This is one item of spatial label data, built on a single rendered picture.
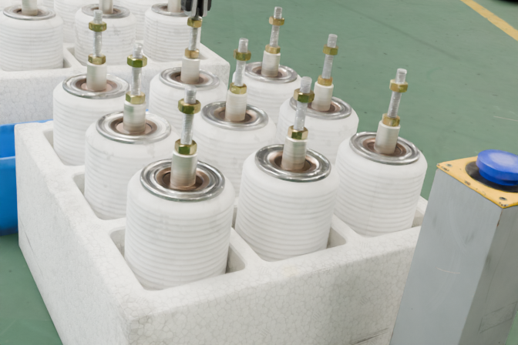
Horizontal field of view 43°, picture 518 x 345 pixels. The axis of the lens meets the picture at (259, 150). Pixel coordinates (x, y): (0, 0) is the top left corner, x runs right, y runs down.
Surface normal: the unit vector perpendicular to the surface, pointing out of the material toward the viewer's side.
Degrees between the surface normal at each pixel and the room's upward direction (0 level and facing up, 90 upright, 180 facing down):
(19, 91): 90
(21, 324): 0
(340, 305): 90
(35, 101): 90
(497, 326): 90
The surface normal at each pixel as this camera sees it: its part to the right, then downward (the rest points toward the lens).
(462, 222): -0.85, 0.12
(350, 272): 0.51, 0.43
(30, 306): 0.12, -0.90
